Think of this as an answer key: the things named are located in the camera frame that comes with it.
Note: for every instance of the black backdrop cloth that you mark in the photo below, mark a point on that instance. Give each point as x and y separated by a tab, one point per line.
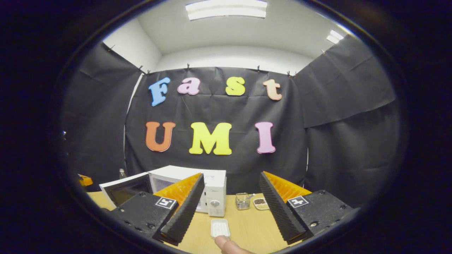
335	141

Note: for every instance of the small ceiling light panel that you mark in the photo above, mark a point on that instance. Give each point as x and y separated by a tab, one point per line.
335	36

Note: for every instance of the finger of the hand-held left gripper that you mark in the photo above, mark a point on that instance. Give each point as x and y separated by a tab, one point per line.
85	180

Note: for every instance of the divided white spice dish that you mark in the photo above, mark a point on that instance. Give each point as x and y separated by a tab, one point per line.
261	203

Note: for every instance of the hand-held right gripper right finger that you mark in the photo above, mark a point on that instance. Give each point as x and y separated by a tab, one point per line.
279	208

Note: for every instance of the white microwave oven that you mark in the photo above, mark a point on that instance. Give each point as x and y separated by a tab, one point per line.
215	183

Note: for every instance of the long ceiling light panel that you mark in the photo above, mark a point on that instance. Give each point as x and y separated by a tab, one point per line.
226	8

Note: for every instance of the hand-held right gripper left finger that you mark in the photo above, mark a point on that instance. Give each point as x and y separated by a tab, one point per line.
182	213

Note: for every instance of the white plastic tray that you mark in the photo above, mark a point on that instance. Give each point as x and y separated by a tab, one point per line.
220	227

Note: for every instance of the glass jar with metal rack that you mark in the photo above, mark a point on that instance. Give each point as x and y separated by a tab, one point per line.
243	201

